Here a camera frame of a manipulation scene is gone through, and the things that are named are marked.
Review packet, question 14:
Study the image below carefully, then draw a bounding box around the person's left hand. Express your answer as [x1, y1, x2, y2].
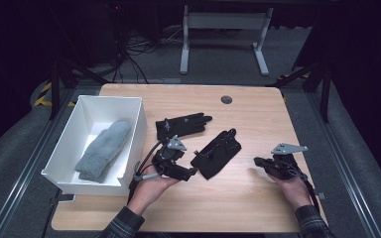
[127, 165, 180, 216]

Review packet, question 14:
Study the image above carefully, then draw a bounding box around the person's right hand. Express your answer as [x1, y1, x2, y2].
[267, 175, 312, 211]

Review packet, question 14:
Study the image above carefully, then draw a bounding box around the yellow black hazard tape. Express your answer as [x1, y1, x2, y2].
[34, 81, 77, 108]

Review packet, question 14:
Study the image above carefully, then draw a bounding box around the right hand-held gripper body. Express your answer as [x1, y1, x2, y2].
[271, 142, 310, 181]

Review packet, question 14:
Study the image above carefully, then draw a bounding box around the tangle of floor cables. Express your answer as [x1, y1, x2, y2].
[107, 3, 187, 84]

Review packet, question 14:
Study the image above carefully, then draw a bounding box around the right hand-held gripper cable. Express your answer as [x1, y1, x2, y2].
[297, 172, 321, 213]

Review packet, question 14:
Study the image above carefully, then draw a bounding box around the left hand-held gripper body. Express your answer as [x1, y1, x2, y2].
[152, 134, 188, 173]

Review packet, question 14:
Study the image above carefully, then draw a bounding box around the black knit glove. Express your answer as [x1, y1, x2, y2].
[190, 128, 242, 180]
[155, 112, 213, 142]

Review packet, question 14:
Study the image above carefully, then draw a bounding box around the white metal table frame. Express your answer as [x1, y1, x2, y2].
[179, 4, 275, 77]

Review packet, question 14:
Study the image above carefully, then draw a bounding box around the black metal stand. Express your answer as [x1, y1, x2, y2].
[266, 59, 332, 124]
[48, 56, 110, 121]

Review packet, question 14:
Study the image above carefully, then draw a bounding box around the white box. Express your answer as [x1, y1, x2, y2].
[41, 94, 148, 197]

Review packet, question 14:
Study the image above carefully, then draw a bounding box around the aluminium floor rail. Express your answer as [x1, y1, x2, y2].
[306, 92, 381, 238]
[0, 87, 77, 238]

